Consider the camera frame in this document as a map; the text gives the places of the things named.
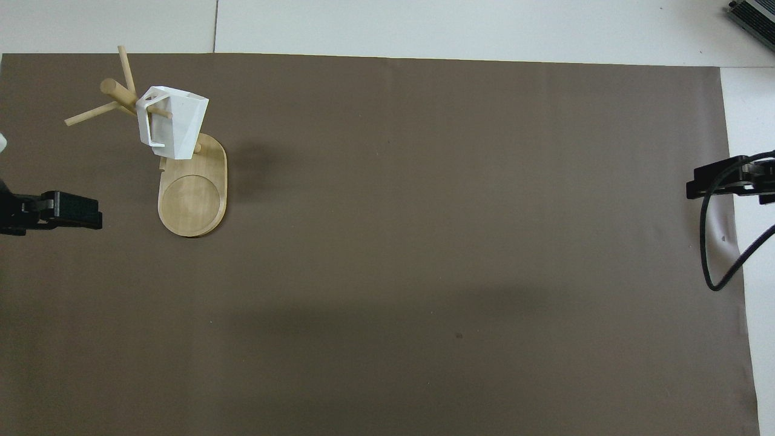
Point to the white faceted cup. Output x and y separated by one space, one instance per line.
181 124

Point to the wooden cup rack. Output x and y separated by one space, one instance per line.
194 206

